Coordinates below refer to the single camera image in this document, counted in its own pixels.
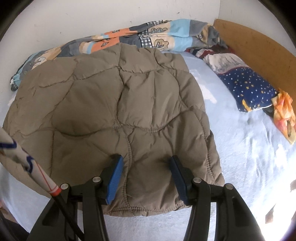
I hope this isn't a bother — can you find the patchwork printed quilt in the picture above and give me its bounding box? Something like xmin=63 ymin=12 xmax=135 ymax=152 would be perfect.
xmin=10 ymin=19 xmax=228 ymax=92

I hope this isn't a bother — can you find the white braided cable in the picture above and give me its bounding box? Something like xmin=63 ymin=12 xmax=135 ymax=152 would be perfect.
xmin=0 ymin=127 xmax=86 ymax=241

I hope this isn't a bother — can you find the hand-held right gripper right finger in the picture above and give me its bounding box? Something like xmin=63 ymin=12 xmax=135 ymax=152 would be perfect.
xmin=168 ymin=155 xmax=266 ymax=241

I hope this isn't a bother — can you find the olive quilted puffer jacket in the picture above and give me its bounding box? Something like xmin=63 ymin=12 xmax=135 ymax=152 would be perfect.
xmin=0 ymin=42 xmax=226 ymax=217

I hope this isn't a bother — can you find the light blue cloud bed sheet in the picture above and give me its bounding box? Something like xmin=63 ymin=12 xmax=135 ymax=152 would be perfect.
xmin=0 ymin=50 xmax=296 ymax=241

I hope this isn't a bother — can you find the navy star pillow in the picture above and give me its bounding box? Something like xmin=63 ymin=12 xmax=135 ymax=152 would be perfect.
xmin=217 ymin=66 xmax=278 ymax=113

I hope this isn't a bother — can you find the wooden headboard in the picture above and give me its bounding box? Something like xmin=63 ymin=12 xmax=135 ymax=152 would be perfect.
xmin=213 ymin=19 xmax=296 ymax=102

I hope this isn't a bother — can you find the orange printed cloth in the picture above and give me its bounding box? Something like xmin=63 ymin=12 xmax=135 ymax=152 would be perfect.
xmin=272 ymin=88 xmax=296 ymax=145

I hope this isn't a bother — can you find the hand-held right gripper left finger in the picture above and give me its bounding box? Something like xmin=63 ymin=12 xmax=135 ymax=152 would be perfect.
xmin=28 ymin=154 xmax=124 ymax=241

